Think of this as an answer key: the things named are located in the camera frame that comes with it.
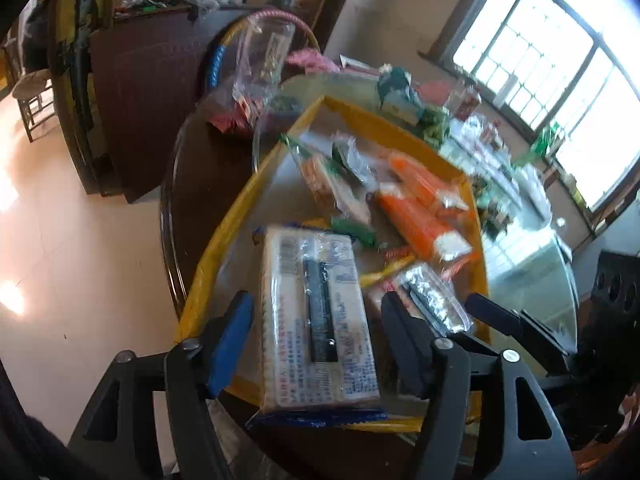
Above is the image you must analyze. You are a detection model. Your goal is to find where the short orange cracker packet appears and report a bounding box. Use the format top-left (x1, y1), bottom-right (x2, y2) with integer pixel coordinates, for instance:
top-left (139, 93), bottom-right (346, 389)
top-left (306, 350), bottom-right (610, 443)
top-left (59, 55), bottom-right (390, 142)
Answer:
top-left (387, 150), bottom-right (476, 221)

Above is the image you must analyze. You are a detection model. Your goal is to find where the tall clear plastic bag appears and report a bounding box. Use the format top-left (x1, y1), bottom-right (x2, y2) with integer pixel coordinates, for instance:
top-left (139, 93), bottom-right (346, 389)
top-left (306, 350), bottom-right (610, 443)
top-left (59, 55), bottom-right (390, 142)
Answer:
top-left (232, 12), bottom-right (296, 111)

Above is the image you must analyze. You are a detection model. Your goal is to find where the green knitted cloth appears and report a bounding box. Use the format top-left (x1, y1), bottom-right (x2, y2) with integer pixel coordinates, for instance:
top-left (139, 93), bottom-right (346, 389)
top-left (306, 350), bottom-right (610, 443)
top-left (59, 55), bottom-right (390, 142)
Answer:
top-left (415, 107), bottom-right (451, 148)

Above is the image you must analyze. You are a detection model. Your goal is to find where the green plastic bag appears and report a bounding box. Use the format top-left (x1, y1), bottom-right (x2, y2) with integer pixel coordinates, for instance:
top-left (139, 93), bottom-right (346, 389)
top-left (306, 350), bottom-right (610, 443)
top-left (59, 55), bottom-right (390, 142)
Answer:
top-left (530, 125), bottom-right (561, 161)

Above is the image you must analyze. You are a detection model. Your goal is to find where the red snack bag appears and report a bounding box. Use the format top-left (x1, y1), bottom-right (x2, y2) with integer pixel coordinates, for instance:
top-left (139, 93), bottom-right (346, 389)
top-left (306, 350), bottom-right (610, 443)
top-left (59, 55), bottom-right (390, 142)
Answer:
top-left (207, 95), bottom-right (266, 136)

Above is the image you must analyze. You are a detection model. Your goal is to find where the wooden chair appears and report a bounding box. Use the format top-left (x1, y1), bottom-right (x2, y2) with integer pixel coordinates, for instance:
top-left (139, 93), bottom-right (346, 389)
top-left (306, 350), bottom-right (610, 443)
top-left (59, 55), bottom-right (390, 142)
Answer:
top-left (10, 67), bottom-right (58, 143)

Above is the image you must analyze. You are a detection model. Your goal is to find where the dark wooden cabinet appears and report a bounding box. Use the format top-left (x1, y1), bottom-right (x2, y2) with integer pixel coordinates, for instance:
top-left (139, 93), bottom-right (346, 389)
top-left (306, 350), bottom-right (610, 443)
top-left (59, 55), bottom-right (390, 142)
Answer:
top-left (50, 0), bottom-right (261, 206)

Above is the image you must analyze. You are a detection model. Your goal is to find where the green round cracker packet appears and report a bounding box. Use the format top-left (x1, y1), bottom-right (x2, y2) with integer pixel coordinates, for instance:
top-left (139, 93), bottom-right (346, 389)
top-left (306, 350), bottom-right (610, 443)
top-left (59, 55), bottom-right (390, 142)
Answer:
top-left (280, 132), bottom-right (381, 251)

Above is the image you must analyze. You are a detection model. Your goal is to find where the silver round cracker packet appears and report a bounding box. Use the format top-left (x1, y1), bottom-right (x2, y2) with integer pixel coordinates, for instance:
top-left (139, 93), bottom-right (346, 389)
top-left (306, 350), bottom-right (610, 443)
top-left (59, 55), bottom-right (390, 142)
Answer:
top-left (397, 262), bottom-right (473, 336)

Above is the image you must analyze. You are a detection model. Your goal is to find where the hula hoop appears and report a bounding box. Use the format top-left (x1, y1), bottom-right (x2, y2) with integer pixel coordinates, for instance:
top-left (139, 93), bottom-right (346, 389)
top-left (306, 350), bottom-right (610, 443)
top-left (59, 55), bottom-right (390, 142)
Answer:
top-left (202, 7), bottom-right (321, 91)

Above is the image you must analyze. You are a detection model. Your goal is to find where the teal tissue box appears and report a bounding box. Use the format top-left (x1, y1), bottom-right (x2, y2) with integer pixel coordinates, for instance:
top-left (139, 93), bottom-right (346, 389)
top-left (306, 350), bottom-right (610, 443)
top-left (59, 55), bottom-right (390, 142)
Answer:
top-left (376, 67), bottom-right (426, 126)

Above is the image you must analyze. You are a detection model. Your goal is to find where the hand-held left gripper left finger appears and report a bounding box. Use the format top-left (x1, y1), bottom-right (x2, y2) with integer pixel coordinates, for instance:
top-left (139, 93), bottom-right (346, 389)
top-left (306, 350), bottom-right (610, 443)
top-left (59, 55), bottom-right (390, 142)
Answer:
top-left (67, 290), bottom-right (256, 480)

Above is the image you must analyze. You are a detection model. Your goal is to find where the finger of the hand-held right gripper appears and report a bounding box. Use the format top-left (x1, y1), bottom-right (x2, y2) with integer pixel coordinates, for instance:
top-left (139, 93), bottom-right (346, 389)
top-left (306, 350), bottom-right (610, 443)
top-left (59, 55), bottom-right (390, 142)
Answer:
top-left (466, 292), bottom-right (581, 378)

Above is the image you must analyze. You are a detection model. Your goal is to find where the small dark snack packet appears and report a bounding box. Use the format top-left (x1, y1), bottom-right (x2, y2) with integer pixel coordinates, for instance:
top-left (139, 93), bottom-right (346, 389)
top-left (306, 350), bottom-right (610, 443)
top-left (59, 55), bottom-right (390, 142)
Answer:
top-left (331, 135), bottom-right (376, 186)

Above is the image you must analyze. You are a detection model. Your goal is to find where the white biscuit packet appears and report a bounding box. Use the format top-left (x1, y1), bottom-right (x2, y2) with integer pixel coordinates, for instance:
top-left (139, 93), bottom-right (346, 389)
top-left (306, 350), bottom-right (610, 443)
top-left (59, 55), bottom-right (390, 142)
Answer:
top-left (247, 225), bottom-right (388, 428)

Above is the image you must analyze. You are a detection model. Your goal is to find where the yellow tray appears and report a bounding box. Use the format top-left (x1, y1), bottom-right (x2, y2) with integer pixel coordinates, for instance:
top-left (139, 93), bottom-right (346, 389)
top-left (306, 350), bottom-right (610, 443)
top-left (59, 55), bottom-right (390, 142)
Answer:
top-left (172, 95), bottom-right (493, 433)

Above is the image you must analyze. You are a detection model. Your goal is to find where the long orange cracker packet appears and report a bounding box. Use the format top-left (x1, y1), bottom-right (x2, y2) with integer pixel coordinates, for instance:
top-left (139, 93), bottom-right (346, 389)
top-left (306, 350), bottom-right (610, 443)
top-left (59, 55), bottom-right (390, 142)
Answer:
top-left (375, 185), bottom-right (481, 266)

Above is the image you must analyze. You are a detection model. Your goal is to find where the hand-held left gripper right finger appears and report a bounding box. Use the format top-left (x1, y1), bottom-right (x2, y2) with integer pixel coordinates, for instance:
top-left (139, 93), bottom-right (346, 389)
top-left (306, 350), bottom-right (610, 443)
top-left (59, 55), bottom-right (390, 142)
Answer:
top-left (381, 290), bottom-right (578, 480)

